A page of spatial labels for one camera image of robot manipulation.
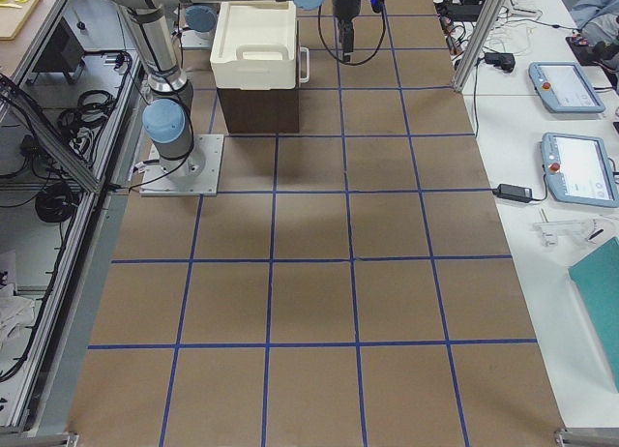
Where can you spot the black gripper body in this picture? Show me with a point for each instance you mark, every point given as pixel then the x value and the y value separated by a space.
pixel 346 8

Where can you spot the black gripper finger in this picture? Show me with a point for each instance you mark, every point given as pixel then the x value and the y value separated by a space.
pixel 349 38
pixel 343 40

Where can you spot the dark wooden drawer cabinet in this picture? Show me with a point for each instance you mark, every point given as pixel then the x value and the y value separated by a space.
pixel 262 93

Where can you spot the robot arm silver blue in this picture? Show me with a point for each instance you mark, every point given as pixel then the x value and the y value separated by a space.
pixel 167 118

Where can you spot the cream plastic tray box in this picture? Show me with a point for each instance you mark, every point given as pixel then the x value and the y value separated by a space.
pixel 251 23

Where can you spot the teach pendant far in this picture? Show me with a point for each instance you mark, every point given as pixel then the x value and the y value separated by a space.
pixel 564 88

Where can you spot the teach pendant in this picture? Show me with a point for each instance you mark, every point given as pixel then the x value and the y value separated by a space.
pixel 577 170
pixel 564 88

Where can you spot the black power adapter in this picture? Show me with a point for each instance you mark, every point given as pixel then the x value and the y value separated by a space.
pixel 513 193

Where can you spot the teach pendant near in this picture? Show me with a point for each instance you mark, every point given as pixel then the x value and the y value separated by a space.
pixel 577 170

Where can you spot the wooden cutting board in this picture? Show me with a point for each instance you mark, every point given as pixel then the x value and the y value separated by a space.
pixel 14 14

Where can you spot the aluminium frame post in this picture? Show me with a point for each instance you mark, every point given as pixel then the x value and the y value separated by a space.
pixel 486 20

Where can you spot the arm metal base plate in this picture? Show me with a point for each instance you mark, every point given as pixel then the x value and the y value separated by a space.
pixel 198 174

